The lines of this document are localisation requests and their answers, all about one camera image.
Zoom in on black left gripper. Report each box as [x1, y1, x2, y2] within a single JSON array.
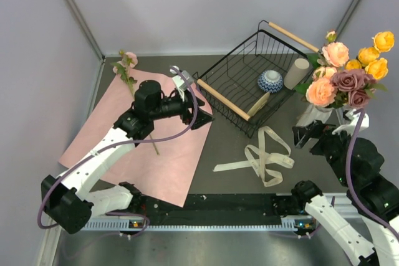
[[150, 88, 214, 130]]

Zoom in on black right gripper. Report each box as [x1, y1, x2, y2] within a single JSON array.
[[291, 117, 357, 184]]

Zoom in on cream ribbon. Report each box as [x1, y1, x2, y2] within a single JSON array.
[[213, 126, 295, 188]]

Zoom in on double pink rose stem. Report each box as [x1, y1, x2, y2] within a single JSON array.
[[294, 67, 337, 107]]

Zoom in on purple pink wrapping paper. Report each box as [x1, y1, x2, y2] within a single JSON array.
[[59, 77, 211, 207]]

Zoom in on mauve rose stem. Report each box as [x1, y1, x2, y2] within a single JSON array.
[[328, 69, 387, 109]]

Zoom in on single pink rose stem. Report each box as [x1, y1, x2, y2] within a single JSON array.
[[307, 31, 349, 69]]

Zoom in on small pink flower stem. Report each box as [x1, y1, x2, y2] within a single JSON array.
[[111, 49, 160, 156]]

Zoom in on yellow flower stem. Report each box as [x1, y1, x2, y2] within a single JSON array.
[[345, 31, 395, 81]]

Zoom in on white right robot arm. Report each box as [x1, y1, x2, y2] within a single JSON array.
[[274, 105, 398, 265]]

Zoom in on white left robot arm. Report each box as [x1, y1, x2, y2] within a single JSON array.
[[38, 76, 213, 234]]

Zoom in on white ribbed vase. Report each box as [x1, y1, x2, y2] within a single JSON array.
[[296, 104, 333, 126]]

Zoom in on wooden spatula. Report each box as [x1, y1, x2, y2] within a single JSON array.
[[248, 92, 270, 118]]

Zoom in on blue white patterned bowl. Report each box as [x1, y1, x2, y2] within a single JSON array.
[[257, 70, 283, 93]]

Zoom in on beige cylindrical cup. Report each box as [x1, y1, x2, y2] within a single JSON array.
[[284, 58, 310, 90]]

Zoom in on near wooden basket handle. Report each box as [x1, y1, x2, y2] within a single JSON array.
[[197, 79, 250, 121]]

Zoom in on wooden basket handle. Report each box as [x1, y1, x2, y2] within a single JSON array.
[[197, 79, 250, 121], [268, 22, 319, 52]]

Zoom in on black wire basket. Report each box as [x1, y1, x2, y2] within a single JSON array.
[[194, 20, 316, 137]]

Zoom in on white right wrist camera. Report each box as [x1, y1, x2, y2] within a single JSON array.
[[332, 108, 370, 135]]

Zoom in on aluminium front rail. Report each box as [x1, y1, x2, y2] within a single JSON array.
[[49, 192, 390, 232]]

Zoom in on far wooden basket handle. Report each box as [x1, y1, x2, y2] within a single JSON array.
[[268, 22, 319, 52]]

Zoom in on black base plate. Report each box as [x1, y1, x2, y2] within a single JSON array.
[[137, 193, 330, 226]]

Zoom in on aluminium corner post right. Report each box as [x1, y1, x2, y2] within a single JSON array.
[[335, 0, 382, 39]]

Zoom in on aluminium corner post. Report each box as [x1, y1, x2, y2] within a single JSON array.
[[64, 0, 105, 61], [335, 0, 382, 39]]

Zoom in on aluminium corner post left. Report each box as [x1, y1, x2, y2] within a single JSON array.
[[64, 0, 105, 61]]

